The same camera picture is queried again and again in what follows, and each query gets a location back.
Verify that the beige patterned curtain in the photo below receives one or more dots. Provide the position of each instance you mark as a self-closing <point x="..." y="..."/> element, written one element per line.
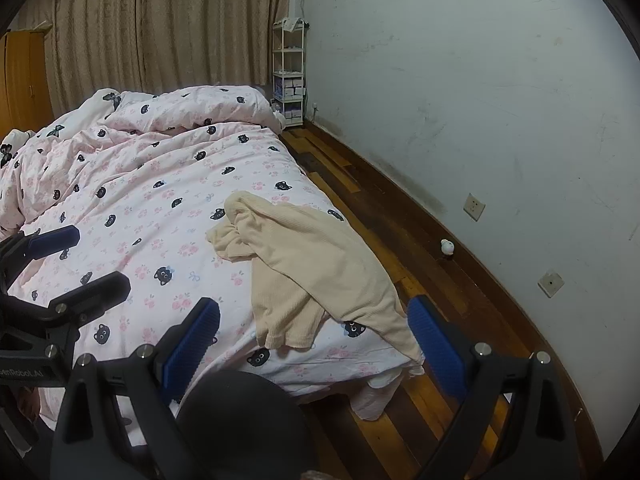
<point x="150" y="25"/>

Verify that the small white toy figure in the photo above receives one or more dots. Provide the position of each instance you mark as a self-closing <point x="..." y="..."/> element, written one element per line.
<point x="446" y="247"/>

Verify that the beige knit sweater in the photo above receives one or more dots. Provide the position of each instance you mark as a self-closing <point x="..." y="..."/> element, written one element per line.
<point x="310" y="250"/>

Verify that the wooden wardrobe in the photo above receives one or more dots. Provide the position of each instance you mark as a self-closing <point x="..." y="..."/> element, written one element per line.
<point x="22" y="80"/>

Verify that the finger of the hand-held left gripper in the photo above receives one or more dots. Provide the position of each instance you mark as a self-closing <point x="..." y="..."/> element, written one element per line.
<point x="52" y="240"/>
<point x="95" y="294"/>

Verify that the pink cat-print duvet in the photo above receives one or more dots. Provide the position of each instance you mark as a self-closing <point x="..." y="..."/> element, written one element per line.
<point x="190" y="107"/>

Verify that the pink cat-print bedsheet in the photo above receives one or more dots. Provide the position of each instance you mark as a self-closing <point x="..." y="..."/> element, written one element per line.
<point x="165" y="210"/>

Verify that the row of small white boxes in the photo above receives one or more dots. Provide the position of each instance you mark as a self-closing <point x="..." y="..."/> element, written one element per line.
<point x="289" y="91"/>

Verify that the white round-hole wall plate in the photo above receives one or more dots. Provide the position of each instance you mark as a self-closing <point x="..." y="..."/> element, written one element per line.
<point x="550" y="284"/>

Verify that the white shelf rack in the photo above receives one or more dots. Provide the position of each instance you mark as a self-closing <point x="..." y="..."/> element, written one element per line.
<point x="288" y="51"/>

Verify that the white wall socket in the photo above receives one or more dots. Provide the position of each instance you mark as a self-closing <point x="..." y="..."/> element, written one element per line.
<point x="473" y="206"/>

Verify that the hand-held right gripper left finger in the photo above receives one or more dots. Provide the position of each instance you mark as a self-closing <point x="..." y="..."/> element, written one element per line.
<point x="192" y="345"/>

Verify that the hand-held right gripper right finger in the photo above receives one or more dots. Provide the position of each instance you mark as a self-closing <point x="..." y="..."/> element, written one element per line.
<point x="435" y="350"/>

